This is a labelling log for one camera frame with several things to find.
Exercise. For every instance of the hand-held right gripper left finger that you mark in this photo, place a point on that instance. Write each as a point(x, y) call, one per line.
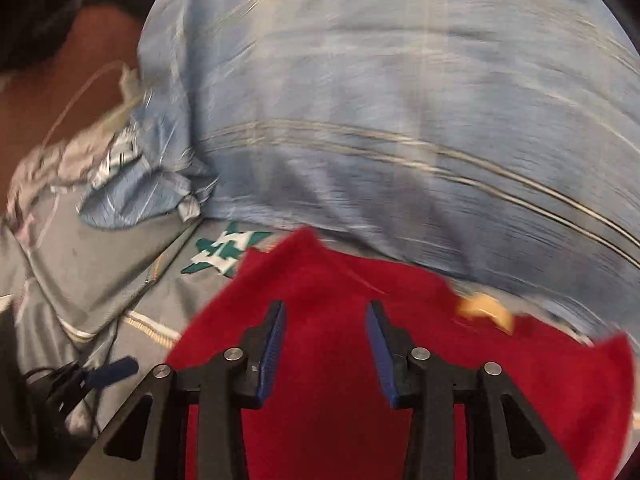
point(272, 350)

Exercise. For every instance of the dark cloth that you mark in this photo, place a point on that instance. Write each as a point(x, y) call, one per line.
point(45, 10)

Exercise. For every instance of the red fleece cloth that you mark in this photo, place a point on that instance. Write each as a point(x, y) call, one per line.
point(325, 360)

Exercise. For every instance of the blue plaid quilt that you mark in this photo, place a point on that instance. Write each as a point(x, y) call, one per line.
point(400, 135)

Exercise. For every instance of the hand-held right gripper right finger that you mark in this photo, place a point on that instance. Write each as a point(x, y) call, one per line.
point(379, 355)

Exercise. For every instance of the grey star print bedsheet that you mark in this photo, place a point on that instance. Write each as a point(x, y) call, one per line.
point(100, 270)

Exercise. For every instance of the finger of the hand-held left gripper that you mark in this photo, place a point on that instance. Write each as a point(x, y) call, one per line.
point(112, 371)

